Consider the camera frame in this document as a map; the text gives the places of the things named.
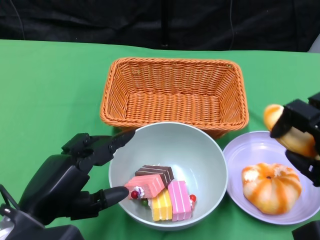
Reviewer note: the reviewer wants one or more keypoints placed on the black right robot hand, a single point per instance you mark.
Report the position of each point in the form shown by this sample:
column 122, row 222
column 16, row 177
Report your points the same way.
column 305, row 112

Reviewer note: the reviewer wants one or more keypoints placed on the brown chocolate cake slice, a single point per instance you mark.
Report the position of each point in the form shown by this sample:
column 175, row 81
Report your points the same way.
column 155, row 171

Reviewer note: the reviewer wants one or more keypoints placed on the pink striped cake slice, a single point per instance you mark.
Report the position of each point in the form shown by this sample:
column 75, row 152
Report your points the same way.
column 178, row 202

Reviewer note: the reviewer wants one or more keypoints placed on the pale green ceramic bowl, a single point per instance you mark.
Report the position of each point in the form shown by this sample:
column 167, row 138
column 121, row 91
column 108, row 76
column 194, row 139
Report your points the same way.
column 162, row 142

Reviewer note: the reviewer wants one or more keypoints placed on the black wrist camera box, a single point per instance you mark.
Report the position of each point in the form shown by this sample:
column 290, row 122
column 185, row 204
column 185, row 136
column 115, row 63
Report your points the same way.
column 50, row 232
column 307, row 232

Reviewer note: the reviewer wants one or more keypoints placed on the green tablecloth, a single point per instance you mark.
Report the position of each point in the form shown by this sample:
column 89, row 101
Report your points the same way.
column 50, row 87

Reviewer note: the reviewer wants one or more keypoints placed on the salmon pink cake with cream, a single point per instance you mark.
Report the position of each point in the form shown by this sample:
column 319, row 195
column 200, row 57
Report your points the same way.
column 147, row 185

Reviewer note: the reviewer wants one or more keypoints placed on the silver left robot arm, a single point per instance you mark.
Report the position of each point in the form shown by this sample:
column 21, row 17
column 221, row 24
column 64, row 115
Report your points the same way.
column 3, row 223

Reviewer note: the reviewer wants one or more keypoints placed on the long striped bread roll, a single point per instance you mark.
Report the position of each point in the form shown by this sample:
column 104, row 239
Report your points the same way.
column 297, row 142

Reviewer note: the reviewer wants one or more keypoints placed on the lilac round plate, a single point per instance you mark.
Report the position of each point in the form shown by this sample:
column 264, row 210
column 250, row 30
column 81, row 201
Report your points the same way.
column 240, row 155

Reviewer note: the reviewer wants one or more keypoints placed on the round pumpkin-shaped bread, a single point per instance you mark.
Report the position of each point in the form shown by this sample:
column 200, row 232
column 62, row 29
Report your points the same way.
column 270, row 187

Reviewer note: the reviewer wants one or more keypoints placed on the orange wicker basket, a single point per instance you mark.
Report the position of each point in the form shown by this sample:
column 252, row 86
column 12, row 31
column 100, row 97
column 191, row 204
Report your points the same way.
column 175, row 100

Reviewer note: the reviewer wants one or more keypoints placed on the yellow layered cake slice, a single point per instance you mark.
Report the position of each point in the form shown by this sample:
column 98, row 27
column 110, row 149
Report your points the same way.
column 161, row 207

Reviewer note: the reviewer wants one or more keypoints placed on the black backdrop curtain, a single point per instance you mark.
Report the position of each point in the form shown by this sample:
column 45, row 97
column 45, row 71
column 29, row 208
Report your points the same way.
column 100, row 17

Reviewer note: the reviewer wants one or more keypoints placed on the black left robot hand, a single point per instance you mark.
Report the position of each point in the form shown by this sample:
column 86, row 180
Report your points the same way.
column 55, row 185

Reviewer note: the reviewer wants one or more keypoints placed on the pale grey object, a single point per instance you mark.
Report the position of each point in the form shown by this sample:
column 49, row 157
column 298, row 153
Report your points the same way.
column 315, row 46

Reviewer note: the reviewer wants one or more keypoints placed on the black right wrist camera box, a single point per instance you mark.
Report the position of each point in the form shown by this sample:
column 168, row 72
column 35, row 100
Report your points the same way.
column 307, row 232

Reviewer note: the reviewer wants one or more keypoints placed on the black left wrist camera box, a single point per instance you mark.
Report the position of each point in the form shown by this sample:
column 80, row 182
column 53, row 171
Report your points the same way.
column 50, row 232

